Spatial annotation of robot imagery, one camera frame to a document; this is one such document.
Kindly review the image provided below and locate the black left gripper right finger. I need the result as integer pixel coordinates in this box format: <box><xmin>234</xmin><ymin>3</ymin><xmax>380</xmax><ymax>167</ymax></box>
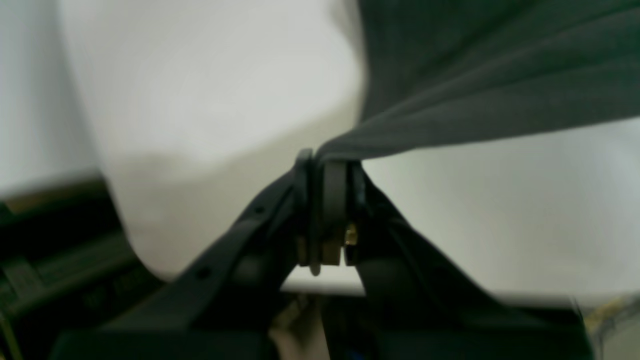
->
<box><xmin>322</xmin><ymin>161</ymin><xmax>595</xmax><ymax>360</ymax></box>

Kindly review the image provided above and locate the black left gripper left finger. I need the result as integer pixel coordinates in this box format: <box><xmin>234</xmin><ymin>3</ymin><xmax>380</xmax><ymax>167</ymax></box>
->
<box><xmin>51</xmin><ymin>149</ymin><xmax>314</xmax><ymax>360</ymax></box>

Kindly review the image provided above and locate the dark grey T-shirt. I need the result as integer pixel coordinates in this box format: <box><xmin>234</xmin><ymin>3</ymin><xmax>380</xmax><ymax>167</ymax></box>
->
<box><xmin>317</xmin><ymin>0</ymin><xmax>640</xmax><ymax>161</ymax></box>

